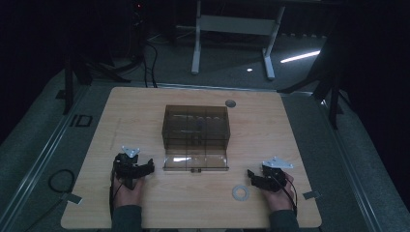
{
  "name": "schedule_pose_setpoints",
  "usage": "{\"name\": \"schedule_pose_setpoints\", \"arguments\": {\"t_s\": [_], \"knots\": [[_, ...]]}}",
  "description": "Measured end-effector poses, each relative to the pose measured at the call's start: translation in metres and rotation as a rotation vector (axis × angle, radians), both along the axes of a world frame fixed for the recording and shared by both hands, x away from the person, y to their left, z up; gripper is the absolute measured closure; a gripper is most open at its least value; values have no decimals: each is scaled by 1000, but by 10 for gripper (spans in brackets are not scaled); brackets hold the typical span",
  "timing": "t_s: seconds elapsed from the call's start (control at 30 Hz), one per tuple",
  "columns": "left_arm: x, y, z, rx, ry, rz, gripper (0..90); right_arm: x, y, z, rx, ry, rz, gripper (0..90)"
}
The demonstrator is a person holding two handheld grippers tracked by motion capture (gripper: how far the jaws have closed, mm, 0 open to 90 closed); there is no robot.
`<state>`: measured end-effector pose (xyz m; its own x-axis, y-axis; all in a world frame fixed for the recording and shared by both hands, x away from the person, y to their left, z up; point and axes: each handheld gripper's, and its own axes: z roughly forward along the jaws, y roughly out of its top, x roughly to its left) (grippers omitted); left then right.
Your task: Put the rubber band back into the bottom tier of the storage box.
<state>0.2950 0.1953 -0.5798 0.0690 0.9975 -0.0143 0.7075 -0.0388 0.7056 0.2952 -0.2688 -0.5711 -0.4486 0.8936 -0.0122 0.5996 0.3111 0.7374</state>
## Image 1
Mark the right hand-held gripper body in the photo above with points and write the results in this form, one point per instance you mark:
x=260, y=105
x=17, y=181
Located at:
x=274, y=177

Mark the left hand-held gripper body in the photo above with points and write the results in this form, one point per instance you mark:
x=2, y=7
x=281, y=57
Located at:
x=126, y=167

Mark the person's right hand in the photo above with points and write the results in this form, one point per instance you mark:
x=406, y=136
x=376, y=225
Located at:
x=279, y=199

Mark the person's left hand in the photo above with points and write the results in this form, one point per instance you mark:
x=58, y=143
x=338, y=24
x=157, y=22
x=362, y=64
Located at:
x=128, y=195

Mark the white tape roll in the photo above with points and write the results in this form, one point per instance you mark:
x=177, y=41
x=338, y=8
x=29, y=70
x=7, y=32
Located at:
x=234, y=192

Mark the grey tape strip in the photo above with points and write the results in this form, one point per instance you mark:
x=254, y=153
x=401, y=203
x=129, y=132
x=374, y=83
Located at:
x=73, y=198
x=311, y=194

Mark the brown transparent box with lid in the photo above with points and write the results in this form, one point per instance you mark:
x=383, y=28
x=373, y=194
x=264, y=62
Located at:
x=196, y=137

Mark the dark items inside box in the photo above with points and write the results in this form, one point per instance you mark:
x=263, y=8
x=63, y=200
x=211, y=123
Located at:
x=198, y=129

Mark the grey round table grommet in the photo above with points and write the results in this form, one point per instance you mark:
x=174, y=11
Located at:
x=230, y=103

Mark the black stand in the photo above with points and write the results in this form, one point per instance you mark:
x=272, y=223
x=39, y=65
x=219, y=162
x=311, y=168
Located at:
x=68, y=83
x=333, y=96

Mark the white table frame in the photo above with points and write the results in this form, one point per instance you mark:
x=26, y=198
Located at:
x=235, y=24

